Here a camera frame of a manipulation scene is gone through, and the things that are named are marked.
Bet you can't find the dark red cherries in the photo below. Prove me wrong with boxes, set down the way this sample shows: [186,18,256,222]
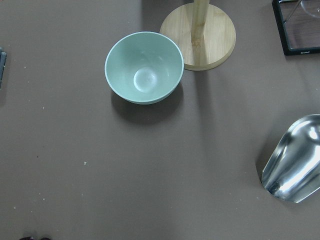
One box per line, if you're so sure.
[19,235,52,240]

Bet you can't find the wooden cup stand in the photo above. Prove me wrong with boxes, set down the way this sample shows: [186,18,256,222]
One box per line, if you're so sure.
[160,0,236,71]

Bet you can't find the steel ice scoop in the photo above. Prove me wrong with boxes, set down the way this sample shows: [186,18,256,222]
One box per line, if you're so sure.
[261,114,320,203]

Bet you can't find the mint green bowl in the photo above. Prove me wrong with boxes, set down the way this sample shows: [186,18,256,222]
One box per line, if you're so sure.
[104,31,184,105]

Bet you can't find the black framed mirror tray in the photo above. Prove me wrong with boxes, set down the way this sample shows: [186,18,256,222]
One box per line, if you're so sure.
[272,0,320,56]

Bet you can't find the grey folded cloth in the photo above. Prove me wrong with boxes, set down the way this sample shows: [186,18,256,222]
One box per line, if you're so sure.
[0,47,7,88]

